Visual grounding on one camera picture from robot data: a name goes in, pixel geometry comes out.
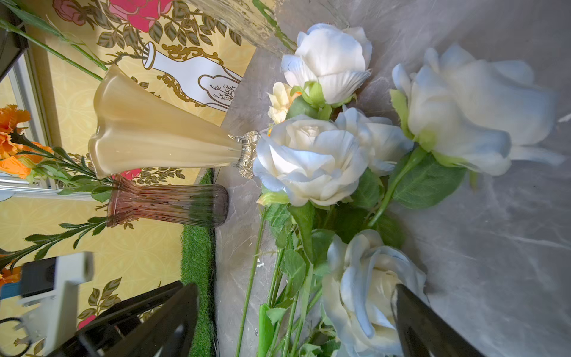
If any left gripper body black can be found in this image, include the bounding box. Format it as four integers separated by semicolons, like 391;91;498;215
49;281;183;356

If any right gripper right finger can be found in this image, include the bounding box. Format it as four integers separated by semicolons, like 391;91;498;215
392;284;483;357

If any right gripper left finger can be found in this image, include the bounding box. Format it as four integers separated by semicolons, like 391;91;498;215
105;284;199;357

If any orange marigold flower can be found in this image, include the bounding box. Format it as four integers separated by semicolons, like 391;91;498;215
0;104;112;202

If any white rose flower large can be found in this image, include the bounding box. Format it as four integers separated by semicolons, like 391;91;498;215
367;43;567;228

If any orange carnation flower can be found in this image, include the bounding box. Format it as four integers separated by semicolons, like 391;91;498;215
1;217;107;286

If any cream rose flower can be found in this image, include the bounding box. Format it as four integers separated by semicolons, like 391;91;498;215
268;82;301;124

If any green artificial grass mat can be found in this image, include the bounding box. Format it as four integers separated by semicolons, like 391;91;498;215
180;168;217;357

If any white rose lower pile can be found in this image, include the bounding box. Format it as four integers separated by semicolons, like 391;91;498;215
322;230;428;356

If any purple ribbed glass vase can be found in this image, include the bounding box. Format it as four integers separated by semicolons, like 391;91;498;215
106;176;229;228

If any cream fluted glass vase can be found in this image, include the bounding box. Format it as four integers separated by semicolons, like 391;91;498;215
89;65;260;179

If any clear glass vase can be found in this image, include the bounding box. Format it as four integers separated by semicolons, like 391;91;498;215
190;0;297;56

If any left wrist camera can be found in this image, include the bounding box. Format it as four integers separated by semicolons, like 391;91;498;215
1;251;95;356

